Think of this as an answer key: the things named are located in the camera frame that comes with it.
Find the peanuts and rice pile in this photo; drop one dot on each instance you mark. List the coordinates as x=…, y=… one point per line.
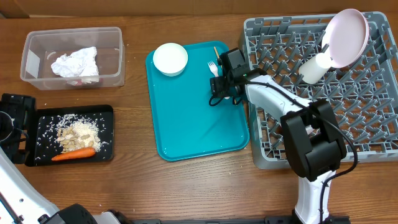
x=77, y=133

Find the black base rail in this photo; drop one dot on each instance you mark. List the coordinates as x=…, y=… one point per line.
x=242, y=221

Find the wooden chopstick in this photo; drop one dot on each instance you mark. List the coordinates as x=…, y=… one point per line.
x=217, y=54

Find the black tray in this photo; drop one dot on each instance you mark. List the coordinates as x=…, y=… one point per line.
x=100, y=117

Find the white napkin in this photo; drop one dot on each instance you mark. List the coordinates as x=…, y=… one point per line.
x=81, y=63

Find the orange carrot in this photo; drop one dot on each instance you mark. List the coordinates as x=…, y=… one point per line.
x=76, y=154

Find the red snack wrapper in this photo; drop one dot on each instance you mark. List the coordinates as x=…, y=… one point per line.
x=83, y=81

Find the white plastic cup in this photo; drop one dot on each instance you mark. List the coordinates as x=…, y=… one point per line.
x=315, y=68

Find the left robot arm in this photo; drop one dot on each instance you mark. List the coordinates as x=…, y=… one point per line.
x=20, y=202

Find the white round plate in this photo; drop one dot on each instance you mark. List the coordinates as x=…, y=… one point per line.
x=346, y=36

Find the teal serving tray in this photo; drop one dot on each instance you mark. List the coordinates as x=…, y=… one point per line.
x=185, y=125

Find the grey dishwasher rack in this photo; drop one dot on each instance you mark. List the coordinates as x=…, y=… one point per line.
x=363, y=95

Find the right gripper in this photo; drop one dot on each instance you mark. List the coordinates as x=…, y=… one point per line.
x=224, y=85

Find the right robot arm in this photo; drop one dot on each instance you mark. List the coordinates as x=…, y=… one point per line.
x=313, y=143

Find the clear plastic bin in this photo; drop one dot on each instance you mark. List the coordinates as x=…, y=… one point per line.
x=43, y=47

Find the white bowl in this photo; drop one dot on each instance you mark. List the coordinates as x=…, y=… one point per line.
x=170, y=59

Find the white plastic fork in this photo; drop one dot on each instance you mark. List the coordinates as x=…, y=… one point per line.
x=213, y=68

